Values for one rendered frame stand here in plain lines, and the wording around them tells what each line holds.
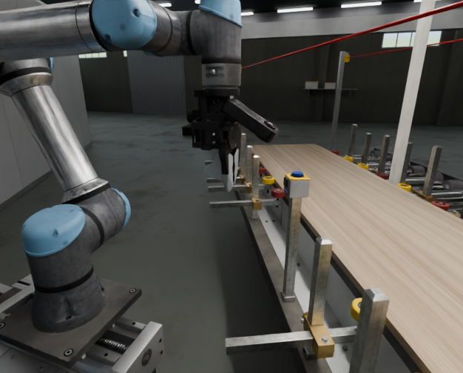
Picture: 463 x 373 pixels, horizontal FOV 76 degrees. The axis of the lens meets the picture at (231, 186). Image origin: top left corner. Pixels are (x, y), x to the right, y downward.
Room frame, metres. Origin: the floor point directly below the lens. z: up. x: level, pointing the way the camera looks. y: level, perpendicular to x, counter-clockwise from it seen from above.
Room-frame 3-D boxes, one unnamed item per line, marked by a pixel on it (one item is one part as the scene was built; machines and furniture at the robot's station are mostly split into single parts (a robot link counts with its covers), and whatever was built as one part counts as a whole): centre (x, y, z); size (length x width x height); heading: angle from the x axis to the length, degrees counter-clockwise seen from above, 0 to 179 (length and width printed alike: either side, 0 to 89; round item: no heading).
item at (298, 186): (0.99, -0.23, 1.18); 0.07 x 0.07 x 0.08; 6
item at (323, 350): (0.71, -0.26, 0.81); 0.14 x 0.06 x 0.05; 6
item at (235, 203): (1.68, -0.09, 0.83); 0.44 x 0.03 x 0.04; 96
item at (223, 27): (0.61, 0.02, 1.61); 0.09 x 0.08 x 0.11; 77
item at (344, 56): (3.16, -1.10, 1.25); 0.09 x 0.08 x 1.10; 6
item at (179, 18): (0.62, 0.12, 1.61); 0.11 x 0.11 x 0.08; 77
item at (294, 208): (0.99, -0.23, 0.92); 0.05 x 0.05 x 0.45; 6
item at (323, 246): (0.73, -0.26, 0.88); 0.04 x 0.04 x 0.48; 6
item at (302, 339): (0.69, -0.20, 0.80); 0.44 x 0.03 x 0.04; 96
